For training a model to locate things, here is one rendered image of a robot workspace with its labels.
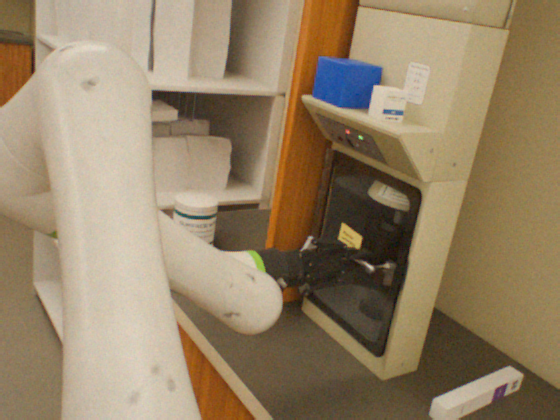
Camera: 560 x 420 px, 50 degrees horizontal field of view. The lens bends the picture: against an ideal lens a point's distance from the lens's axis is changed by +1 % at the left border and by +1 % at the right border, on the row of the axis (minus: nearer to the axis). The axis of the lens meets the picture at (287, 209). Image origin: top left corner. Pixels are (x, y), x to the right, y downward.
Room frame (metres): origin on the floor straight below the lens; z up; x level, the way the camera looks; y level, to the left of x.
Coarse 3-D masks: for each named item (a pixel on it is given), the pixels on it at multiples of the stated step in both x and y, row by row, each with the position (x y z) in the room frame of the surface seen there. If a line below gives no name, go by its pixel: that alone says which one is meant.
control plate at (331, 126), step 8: (320, 120) 1.32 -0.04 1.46; (328, 120) 1.28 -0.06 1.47; (328, 128) 1.31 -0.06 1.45; (336, 128) 1.28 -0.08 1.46; (344, 128) 1.24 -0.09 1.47; (352, 128) 1.21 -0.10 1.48; (336, 136) 1.31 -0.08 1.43; (344, 136) 1.27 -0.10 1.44; (352, 136) 1.24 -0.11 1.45; (368, 136) 1.17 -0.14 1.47; (344, 144) 1.31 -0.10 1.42; (360, 144) 1.23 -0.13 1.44; (368, 144) 1.20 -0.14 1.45; (368, 152) 1.23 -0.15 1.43; (376, 152) 1.20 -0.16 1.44; (384, 160) 1.19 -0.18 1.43
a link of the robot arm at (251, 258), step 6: (228, 252) 1.01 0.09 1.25; (234, 252) 1.02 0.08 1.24; (240, 252) 1.03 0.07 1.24; (246, 252) 1.03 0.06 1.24; (252, 252) 1.04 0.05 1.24; (240, 258) 1.00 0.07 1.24; (246, 258) 1.01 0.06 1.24; (252, 258) 1.01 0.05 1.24; (258, 258) 1.02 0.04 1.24; (252, 264) 1.00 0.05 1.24; (258, 264) 1.01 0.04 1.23; (264, 270) 1.01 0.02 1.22
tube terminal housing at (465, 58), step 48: (384, 48) 1.31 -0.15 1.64; (432, 48) 1.20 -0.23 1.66; (480, 48) 1.16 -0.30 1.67; (432, 96) 1.18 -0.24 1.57; (480, 96) 1.19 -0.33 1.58; (336, 144) 1.38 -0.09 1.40; (432, 192) 1.15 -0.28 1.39; (432, 240) 1.17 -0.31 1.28; (432, 288) 1.19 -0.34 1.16; (336, 336) 1.28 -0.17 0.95
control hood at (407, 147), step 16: (304, 96) 1.32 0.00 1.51; (320, 112) 1.29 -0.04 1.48; (336, 112) 1.22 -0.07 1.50; (352, 112) 1.20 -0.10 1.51; (320, 128) 1.36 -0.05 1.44; (368, 128) 1.15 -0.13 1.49; (384, 128) 1.11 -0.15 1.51; (400, 128) 1.11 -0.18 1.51; (416, 128) 1.14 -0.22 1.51; (384, 144) 1.14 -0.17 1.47; (400, 144) 1.09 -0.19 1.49; (416, 144) 1.10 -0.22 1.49; (432, 144) 1.13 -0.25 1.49; (400, 160) 1.13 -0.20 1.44; (416, 160) 1.11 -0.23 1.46; (432, 160) 1.13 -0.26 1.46; (416, 176) 1.13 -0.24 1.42
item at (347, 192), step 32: (352, 160) 1.31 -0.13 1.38; (352, 192) 1.30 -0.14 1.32; (384, 192) 1.22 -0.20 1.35; (416, 192) 1.15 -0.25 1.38; (320, 224) 1.37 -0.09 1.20; (352, 224) 1.28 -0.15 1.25; (384, 224) 1.20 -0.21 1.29; (384, 256) 1.18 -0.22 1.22; (320, 288) 1.33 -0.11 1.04; (352, 288) 1.24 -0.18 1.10; (384, 288) 1.17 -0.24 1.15; (352, 320) 1.23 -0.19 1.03; (384, 320) 1.15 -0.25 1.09
